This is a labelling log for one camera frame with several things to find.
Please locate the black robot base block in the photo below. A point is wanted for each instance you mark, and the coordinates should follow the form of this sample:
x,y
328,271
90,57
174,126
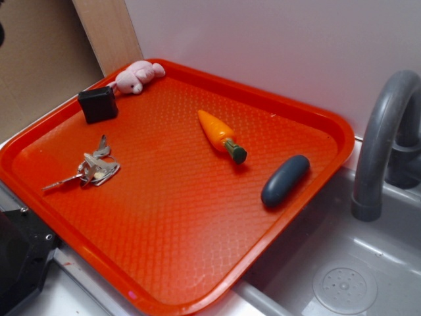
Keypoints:
x,y
27,248

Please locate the small black box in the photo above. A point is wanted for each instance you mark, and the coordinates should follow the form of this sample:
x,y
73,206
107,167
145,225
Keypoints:
x,y
98,104

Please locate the orange toy carrot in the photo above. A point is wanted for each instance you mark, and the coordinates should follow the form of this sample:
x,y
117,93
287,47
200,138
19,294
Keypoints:
x,y
221,136

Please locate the orange plastic serving tray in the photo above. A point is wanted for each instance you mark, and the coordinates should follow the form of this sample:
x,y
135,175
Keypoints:
x,y
180,222

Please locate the dark blue oval case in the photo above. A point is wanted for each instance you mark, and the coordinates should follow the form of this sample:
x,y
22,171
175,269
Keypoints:
x,y
283,180

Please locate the pink plush bunny toy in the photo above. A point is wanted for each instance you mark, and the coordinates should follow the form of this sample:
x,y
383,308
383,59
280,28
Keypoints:
x,y
134,77

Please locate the bunch of silver keys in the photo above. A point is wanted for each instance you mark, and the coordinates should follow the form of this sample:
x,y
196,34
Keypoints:
x,y
96,168

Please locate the grey toy sink basin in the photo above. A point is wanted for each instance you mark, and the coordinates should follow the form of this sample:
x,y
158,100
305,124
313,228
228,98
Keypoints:
x,y
326,262

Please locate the light wooden board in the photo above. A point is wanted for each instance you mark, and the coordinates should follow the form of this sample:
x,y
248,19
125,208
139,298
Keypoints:
x,y
110,31

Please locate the grey toy sink faucet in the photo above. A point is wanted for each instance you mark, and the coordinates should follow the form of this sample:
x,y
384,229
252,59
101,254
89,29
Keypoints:
x,y
390,151

